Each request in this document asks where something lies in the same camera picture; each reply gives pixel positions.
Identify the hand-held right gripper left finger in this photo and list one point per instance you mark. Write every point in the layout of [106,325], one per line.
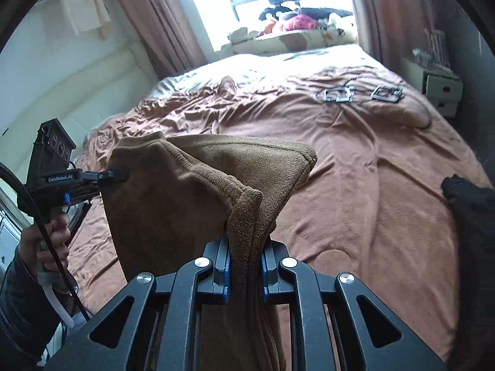
[226,278]

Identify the bear print pillow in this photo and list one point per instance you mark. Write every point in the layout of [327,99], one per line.
[301,40]

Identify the bed with brown sheet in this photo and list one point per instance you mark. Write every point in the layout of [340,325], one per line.
[367,201]

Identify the white plastic tube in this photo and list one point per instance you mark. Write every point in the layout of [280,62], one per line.
[58,301]

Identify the person's left forearm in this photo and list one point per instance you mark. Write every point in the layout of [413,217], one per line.
[23,309]

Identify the dark grey wardrobe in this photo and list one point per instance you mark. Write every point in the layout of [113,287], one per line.
[464,46]

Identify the black folded garment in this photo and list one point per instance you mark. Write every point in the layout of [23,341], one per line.
[471,216]

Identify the white bed sheet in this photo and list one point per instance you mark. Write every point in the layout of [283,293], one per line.
[251,69]

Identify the pink curtain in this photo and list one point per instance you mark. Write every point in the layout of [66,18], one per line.
[162,19]
[379,15]

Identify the person's left hand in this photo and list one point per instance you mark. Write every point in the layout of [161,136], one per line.
[58,235]

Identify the cream padded headboard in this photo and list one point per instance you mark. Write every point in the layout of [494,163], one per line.
[77,92]

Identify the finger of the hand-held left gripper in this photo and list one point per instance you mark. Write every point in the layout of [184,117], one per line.
[85,192]
[104,175]

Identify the brown printed t-shirt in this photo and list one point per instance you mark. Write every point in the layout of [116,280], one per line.
[174,208]

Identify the striped gift bag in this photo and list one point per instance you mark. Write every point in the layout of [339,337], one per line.
[437,46]

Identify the white nightstand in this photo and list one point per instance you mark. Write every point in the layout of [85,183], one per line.
[441,85]

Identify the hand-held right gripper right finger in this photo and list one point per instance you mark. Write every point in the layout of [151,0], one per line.
[264,278]

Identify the cream hanging cloth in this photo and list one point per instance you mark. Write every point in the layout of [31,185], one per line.
[85,7]

